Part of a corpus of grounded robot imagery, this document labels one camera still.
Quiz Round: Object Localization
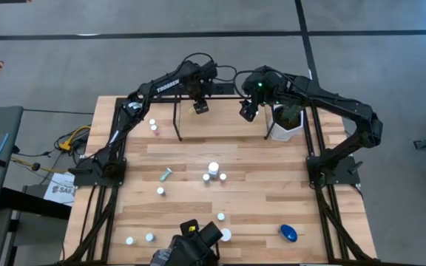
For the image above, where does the white printed paper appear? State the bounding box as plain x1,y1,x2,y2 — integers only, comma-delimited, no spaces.
43,171,77,207

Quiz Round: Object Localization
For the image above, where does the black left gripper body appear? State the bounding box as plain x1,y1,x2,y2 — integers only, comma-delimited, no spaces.
190,75,216,103

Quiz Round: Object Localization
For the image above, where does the black board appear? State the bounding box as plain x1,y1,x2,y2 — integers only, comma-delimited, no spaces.
0,186,72,221

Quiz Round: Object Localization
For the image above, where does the black floor vent grate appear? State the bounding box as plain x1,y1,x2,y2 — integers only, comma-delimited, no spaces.
212,83,235,95

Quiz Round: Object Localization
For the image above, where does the black table frame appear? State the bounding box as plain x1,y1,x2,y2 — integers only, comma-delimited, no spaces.
61,95,379,266

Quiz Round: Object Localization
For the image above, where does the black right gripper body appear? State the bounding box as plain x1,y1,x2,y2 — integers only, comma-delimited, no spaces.
240,75,264,106

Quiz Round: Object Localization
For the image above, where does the yellow cable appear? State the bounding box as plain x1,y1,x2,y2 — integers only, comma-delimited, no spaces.
59,125,92,152

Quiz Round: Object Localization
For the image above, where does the white plant pot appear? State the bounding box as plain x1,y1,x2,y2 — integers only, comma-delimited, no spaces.
266,104,305,143

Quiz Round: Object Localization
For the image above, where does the green cactus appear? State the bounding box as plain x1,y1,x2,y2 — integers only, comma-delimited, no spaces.
274,104,303,126

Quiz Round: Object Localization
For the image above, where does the blue oval object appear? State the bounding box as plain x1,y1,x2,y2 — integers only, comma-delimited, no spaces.
278,223,299,244

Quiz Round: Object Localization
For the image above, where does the black handheld device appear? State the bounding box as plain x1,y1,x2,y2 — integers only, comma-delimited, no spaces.
149,219,224,266

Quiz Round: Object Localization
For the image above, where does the white melatonin bottle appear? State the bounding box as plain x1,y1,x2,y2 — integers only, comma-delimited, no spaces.
207,161,220,180

